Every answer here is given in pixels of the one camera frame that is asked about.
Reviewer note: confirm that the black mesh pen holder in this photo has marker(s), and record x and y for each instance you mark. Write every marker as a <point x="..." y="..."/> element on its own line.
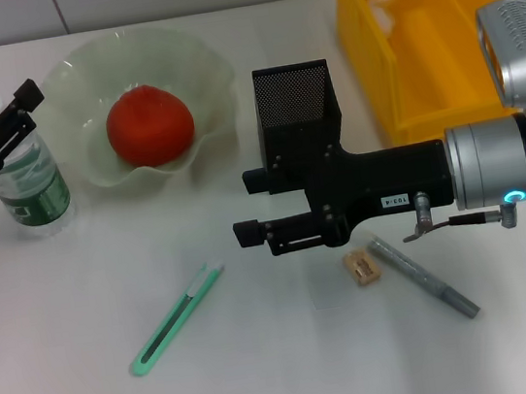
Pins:
<point x="293" y="99"/>

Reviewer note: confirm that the red tomato-shaped toy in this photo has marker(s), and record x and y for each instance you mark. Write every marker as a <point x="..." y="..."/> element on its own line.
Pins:
<point x="150" y="124"/>

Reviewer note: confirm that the green utility knife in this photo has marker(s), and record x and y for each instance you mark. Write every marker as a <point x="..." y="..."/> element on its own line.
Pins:
<point x="164" y="328"/>

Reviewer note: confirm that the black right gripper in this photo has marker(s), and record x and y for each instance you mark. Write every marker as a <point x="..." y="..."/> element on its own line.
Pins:
<point x="388" y="179"/>

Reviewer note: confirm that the clear green-label water bottle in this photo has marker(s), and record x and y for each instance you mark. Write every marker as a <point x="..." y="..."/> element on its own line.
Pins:
<point x="38" y="199"/>

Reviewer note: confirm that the grey marker pen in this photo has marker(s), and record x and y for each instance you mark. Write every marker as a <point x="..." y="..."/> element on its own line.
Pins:
<point x="421" y="277"/>

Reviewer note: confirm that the pale green glass fruit plate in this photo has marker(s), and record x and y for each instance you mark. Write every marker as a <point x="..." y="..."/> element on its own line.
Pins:
<point x="71" y="87"/>

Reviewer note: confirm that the tan eraser block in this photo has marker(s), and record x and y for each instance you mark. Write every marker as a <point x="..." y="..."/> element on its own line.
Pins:
<point x="362" y="267"/>

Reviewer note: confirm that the yellow plastic bin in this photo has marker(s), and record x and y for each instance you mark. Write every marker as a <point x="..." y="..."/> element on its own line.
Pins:
<point x="435" y="60"/>

